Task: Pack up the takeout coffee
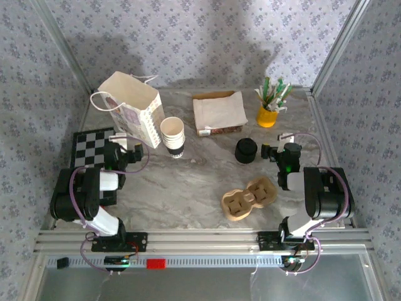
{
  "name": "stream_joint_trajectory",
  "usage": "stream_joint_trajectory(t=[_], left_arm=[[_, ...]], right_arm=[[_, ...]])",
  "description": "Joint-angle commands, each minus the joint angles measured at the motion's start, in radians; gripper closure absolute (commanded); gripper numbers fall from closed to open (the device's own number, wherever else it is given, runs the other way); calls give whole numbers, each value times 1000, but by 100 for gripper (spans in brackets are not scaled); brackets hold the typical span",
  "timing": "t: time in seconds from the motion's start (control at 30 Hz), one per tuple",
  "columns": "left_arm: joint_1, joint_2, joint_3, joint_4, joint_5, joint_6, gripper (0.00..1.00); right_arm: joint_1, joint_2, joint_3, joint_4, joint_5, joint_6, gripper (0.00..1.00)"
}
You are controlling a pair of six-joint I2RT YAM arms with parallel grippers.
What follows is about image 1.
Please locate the stack of paper cups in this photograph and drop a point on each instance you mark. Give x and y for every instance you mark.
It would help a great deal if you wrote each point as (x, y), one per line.
(171, 128)

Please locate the white printed paper bag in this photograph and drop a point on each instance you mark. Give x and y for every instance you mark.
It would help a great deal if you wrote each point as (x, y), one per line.
(131, 94)

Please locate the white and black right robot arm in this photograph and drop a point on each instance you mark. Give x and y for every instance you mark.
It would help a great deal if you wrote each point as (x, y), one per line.
(326, 194)

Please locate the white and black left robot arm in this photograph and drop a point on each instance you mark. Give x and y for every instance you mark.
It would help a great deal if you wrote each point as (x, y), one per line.
(67, 194)

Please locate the black and grey checkerboard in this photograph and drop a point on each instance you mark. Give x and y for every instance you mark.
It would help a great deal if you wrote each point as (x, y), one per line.
(91, 147)

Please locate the yellow straw holder cup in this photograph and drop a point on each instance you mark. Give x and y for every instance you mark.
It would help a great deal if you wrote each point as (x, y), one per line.
(266, 119)

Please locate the bent white wrapped straw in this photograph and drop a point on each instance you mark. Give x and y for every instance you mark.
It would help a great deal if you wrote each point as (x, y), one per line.
(282, 106)

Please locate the cardboard napkin box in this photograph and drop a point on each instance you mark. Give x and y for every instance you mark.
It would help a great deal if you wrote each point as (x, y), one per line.
(219, 131)

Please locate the stack of white napkins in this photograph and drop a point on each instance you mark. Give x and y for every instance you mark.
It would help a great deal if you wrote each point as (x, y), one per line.
(219, 109)

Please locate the small circuit board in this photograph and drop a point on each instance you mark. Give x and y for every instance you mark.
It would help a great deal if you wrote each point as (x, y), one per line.
(293, 261)
(120, 261)

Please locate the red plastic block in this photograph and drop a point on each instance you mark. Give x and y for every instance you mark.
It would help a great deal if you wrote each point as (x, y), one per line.
(156, 264)

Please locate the small black block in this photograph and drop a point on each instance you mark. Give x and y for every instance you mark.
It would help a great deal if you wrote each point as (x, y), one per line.
(62, 263)

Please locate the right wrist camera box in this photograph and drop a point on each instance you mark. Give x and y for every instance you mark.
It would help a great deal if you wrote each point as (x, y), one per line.
(286, 138)

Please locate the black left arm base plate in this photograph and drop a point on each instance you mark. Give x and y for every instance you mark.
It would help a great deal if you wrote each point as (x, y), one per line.
(141, 241)

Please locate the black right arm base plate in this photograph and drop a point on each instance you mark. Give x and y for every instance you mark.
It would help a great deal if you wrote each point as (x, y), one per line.
(266, 241)

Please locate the aluminium mounting rail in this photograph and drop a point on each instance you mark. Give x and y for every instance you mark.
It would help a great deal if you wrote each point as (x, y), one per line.
(200, 241)

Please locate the aluminium frame post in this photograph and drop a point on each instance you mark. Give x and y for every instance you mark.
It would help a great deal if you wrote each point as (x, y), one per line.
(338, 47)
(65, 47)

